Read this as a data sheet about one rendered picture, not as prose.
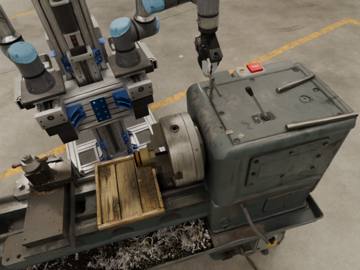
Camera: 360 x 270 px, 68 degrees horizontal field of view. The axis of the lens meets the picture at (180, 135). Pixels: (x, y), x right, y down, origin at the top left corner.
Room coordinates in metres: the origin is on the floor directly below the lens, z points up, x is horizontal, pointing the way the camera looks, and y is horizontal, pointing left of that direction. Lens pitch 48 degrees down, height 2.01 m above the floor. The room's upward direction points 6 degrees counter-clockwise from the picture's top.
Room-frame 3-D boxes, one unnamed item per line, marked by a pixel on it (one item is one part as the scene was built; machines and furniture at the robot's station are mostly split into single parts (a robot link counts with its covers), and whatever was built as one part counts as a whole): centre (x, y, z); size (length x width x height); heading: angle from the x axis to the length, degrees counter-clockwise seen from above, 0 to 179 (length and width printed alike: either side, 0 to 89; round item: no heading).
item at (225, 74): (1.01, -0.22, 1.24); 0.09 x 0.08 x 0.03; 100
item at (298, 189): (0.84, -0.37, 0.43); 0.60 x 0.48 x 0.86; 100
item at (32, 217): (0.65, 0.64, 0.95); 0.43 x 0.17 x 0.05; 10
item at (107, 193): (0.70, 0.28, 0.89); 0.36 x 0.30 x 0.04; 10
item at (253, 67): (1.05, -0.39, 1.26); 0.06 x 0.06 x 0.02; 10
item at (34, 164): (0.71, 0.65, 1.13); 0.08 x 0.08 x 0.03
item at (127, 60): (1.38, 0.26, 1.21); 0.15 x 0.15 x 0.10
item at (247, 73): (1.04, -0.36, 1.23); 0.13 x 0.08 x 0.05; 100
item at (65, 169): (0.72, 0.62, 0.99); 0.20 x 0.10 x 0.05; 100
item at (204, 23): (0.92, -0.14, 1.57); 0.08 x 0.08 x 0.05
